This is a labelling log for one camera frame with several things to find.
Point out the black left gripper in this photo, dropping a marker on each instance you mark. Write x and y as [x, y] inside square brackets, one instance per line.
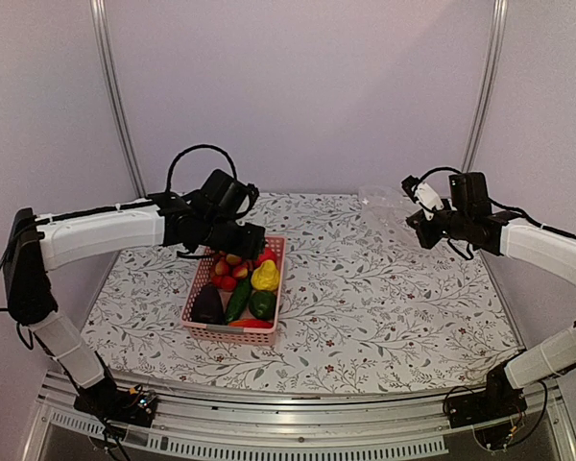
[253, 243]

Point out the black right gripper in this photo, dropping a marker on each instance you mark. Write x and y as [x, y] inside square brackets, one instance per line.
[428, 240]

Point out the red cherry tomato bunch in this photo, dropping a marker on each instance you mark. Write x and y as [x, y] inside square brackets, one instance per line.
[227, 270]

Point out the yellow pepper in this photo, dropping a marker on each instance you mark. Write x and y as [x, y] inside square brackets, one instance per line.
[266, 277]

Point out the clear zip top bag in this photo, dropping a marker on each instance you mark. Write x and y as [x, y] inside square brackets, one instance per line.
[386, 209]

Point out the green cucumber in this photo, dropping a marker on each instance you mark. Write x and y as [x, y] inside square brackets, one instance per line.
[238, 301]

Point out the dark green pepper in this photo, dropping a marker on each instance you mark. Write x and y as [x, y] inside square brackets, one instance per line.
[262, 305]

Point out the pink plastic basket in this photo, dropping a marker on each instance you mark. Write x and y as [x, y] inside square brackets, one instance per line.
[224, 332]

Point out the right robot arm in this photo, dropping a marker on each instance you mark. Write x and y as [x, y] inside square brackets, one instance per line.
[470, 215]

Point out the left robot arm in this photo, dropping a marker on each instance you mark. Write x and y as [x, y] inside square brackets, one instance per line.
[205, 217]

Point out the dark purple eggplant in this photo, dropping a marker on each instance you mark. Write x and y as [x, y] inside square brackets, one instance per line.
[207, 307]

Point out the red orange chili pepper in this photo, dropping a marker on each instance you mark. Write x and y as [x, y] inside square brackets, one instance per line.
[251, 323]

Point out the floral tablecloth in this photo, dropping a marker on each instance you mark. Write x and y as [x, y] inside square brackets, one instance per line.
[362, 310]

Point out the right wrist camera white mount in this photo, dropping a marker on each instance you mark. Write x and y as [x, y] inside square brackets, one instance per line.
[423, 195]

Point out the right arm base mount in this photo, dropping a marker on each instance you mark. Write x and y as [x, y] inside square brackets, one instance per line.
[497, 400]

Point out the aluminium front rail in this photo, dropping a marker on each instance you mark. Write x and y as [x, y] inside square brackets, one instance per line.
[198, 422]

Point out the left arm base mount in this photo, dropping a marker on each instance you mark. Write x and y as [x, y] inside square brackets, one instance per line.
[109, 403]

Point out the right aluminium frame post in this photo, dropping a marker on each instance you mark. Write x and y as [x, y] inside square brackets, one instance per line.
[486, 88]

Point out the aluminium frame post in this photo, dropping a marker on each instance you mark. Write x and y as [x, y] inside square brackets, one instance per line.
[486, 88]
[102, 36]

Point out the left aluminium frame post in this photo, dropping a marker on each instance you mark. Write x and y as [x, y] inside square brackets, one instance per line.
[102, 36]

